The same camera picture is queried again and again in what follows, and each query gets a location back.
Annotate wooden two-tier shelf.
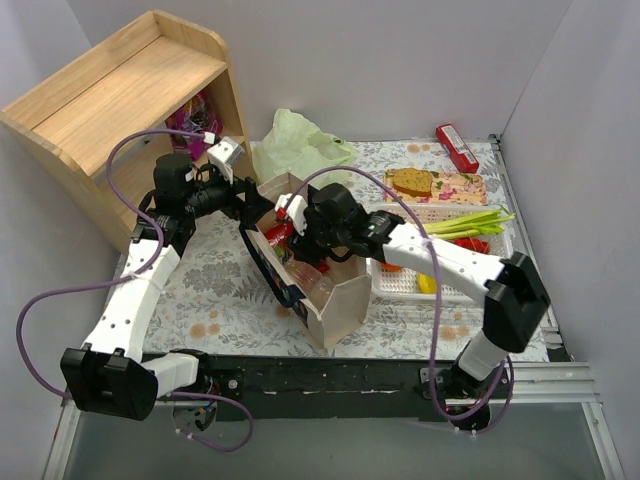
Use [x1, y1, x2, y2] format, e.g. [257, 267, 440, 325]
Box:
[1, 10, 250, 253]

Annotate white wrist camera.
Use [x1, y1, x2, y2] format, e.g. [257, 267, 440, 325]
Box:
[206, 136, 245, 184]
[274, 193, 308, 236]

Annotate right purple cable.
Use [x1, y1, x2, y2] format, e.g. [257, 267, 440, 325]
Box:
[287, 165, 515, 434]

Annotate purple snack packet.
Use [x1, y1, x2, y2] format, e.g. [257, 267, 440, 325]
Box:
[165, 90, 223, 161]

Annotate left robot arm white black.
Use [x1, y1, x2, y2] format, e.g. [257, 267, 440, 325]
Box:
[60, 154, 274, 420]

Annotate floral rectangular tray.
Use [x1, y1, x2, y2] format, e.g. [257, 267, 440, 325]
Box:
[385, 169, 488, 206]

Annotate floral table mat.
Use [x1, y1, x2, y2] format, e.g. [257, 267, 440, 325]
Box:
[144, 139, 514, 360]

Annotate white plastic basket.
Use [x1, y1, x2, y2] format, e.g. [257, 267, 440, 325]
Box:
[367, 202, 516, 304]

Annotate green spring onions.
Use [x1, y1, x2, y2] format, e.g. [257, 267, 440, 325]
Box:
[424, 210, 515, 240]

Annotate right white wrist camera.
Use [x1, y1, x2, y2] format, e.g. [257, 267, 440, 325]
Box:
[274, 193, 308, 236]

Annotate light green plastic bag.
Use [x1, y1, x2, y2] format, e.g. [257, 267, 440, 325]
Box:
[252, 108, 357, 183]

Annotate yellow bell pepper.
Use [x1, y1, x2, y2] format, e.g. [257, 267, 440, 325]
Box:
[418, 274, 438, 295]

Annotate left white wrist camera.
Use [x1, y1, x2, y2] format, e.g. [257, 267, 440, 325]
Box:
[206, 136, 245, 184]

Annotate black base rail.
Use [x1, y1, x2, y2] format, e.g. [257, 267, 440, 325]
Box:
[160, 354, 443, 422]

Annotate slice of brown bread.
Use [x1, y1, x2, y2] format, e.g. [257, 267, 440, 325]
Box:
[392, 168, 433, 197]

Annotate beige canvas tote bag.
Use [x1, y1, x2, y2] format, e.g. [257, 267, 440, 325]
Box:
[238, 172, 374, 350]

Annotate orange tangerine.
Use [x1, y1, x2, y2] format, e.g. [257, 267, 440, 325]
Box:
[381, 262, 403, 272]

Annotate red snack packet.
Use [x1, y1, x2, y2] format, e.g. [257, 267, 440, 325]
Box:
[265, 222, 295, 248]

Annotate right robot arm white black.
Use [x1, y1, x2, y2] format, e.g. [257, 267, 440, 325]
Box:
[275, 183, 550, 398]

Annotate red rectangular box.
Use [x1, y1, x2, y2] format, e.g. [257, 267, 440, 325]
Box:
[435, 123, 479, 174]

